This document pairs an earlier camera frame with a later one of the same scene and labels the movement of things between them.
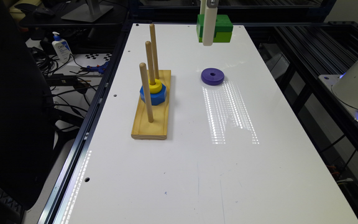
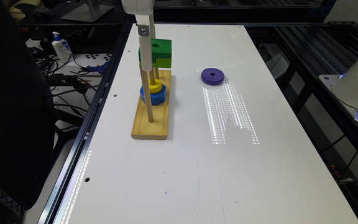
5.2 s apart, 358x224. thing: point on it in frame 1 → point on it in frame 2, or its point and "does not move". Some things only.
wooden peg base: (158, 129) does not move
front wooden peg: (142, 66) does not move
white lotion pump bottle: (63, 49) does not move
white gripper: (210, 22) → (142, 10)
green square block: (224, 28) → (161, 53)
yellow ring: (156, 88) does not move
